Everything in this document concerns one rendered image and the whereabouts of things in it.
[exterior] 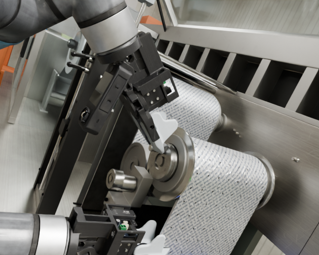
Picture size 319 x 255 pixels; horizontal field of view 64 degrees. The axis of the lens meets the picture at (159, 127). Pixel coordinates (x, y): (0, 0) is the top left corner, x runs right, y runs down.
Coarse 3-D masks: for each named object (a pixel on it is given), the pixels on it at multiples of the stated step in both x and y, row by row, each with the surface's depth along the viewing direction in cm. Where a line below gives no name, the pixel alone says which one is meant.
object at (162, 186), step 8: (176, 136) 50; (176, 144) 49; (184, 144) 48; (184, 152) 47; (184, 160) 46; (184, 168) 46; (176, 176) 47; (152, 184) 52; (160, 184) 50; (168, 184) 48; (176, 184) 47
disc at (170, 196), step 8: (184, 136) 49; (192, 144) 47; (192, 152) 46; (192, 160) 45; (192, 168) 45; (184, 176) 46; (184, 184) 45; (152, 192) 53; (160, 192) 50; (168, 192) 48; (176, 192) 47; (168, 200) 48
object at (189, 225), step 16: (176, 208) 48; (192, 208) 50; (208, 208) 52; (224, 208) 54; (176, 224) 49; (192, 224) 52; (208, 224) 54; (224, 224) 57; (240, 224) 59; (176, 240) 51; (192, 240) 54; (208, 240) 56; (224, 240) 59
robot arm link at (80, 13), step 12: (60, 0) 32; (72, 0) 32; (84, 0) 32; (96, 0) 32; (108, 0) 33; (120, 0) 34; (72, 12) 34; (84, 12) 33; (96, 12) 33; (108, 12) 33; (84, 24) 34
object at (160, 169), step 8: (168, 144) 49; (152, 152) 53; (168, 152) 48; (176, 152) 48; (152, 160) 52; (160, 160) 50; (168, 160) 48; (176, 160) 48; (152, 168) 51; (160, 168) 50; (168, 168) 47; (176, 168) 48; (152, 176) 50; (160, 176) 48; (168, 176) 48
